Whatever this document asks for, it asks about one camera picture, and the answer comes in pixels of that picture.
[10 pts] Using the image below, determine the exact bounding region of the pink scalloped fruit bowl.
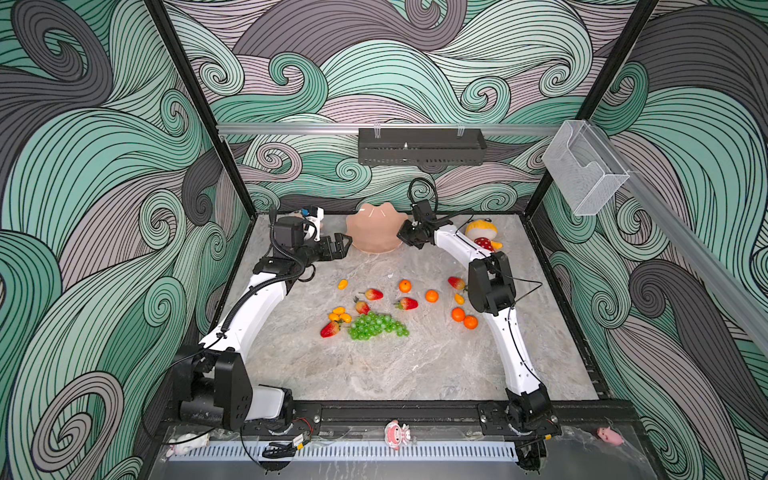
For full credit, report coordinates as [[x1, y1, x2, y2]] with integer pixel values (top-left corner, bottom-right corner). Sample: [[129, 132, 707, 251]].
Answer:
[[346, 202, 408, 254]]

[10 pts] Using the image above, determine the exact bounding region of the green grape bunch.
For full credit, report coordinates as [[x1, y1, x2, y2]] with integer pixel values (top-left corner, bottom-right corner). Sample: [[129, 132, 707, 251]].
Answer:
[[347, 313, 410, 341]]

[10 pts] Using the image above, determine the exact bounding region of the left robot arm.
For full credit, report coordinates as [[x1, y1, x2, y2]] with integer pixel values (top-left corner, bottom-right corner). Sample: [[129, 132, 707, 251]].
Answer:
[[169, 207, 352, 431]]

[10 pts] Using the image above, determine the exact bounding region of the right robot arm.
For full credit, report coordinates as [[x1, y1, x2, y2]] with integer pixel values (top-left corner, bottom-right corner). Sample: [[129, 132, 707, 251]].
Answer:
[[398, 200, 560, 441]]

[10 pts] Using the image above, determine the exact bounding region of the yellow chick plush toy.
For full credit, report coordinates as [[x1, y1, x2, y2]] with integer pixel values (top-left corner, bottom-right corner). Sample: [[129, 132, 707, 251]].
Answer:
[[464, 220, 503, 252]]

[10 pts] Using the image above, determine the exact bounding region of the orange mandarin lower left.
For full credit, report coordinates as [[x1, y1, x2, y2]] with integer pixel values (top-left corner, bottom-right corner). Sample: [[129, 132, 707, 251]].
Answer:
[[451, 307, 465, 322]]

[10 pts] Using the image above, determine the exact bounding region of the pink octopus figurine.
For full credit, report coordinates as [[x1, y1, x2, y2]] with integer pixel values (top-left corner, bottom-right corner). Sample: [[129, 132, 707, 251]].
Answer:
[[385, 420, 412, 451]]

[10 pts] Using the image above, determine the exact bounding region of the white mouse toy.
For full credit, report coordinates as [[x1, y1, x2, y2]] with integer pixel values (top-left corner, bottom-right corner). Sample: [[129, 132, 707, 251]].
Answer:
[[165, 433, 210, 458]]

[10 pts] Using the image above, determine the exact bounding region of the pink pig toy small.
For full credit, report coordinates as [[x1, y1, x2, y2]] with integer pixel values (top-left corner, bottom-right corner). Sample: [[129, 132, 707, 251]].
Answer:
[[597, 427, 625, 446]]

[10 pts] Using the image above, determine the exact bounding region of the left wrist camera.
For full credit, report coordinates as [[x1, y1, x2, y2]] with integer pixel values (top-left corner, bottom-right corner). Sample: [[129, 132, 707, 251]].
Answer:
[[302, 206, 325, 241]]

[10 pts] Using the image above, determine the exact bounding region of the black wall tray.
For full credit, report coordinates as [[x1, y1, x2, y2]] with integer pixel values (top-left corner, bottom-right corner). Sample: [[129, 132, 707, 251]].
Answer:
[[357, 127, 488, 172]]

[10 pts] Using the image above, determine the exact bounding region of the aluminium rail back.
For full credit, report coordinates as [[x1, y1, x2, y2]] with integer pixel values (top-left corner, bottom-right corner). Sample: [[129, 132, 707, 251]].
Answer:
[[216, 122, 560, 136]]

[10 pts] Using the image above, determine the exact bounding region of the aluminium rail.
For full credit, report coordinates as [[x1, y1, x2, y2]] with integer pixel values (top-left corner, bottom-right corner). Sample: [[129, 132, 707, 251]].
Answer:
[[585, 122, 767, 352], [216, 122, 560, 136]]

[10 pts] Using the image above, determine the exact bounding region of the clear plastic wall bin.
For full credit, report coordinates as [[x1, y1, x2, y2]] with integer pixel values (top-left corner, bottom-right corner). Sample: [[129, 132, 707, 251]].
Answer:
[[542, 120, 629, 217]]

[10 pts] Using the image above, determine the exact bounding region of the white ventilated cable duct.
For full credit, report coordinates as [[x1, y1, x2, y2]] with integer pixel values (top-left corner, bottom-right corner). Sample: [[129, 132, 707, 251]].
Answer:
[[168, 441, 518, 463]]

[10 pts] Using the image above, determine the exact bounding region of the aluminium rail right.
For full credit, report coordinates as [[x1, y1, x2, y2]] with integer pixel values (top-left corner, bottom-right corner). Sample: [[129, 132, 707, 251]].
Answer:
[[585, 122, 767, 352]]

